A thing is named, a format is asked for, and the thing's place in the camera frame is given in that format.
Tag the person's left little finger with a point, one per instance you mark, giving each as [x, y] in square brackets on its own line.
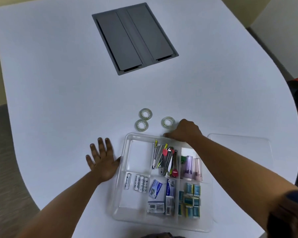
[90, 162]

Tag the clear plastic tray lid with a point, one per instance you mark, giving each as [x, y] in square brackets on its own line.
[240, 148]

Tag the person's dark blue shirt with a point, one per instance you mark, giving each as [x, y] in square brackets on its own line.
[296, 195]

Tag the blue and white staple box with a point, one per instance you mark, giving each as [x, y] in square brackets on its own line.
[156, 207]
[169, 206]
[170, 187]
[155, 188]

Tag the pink translucent plastic container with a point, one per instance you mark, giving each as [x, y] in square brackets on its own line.
[198, 169]

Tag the person's right hand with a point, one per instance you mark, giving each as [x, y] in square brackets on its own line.
[187, 131]

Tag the small green plastic item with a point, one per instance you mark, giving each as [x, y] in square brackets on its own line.
[183, 161]

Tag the pile of small teal boxes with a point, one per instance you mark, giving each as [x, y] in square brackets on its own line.
[190, 200]

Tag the person's left middle finger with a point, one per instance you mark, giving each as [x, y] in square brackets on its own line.
[101, 147]

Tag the white battery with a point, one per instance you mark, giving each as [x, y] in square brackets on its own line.
[128, 181]
[137, 182]
[146, 184]
[141, 183]

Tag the person's left forearm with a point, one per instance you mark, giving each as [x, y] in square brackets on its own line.
[67, 205]

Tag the clear plastic organizer tray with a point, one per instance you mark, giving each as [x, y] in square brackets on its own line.
[136, 156]

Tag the person's left hand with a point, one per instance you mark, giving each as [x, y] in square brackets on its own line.
[103, 166]

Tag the person's left thumb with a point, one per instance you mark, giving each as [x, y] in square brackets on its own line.
[117, 163]

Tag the person's right thumb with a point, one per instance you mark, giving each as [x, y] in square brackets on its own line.
[170, 135]

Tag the person's right forearm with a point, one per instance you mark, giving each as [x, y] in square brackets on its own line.
[238, 171]

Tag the clear tape roll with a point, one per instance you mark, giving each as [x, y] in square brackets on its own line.
[145, 111]
[165, 122]
[141, 122]

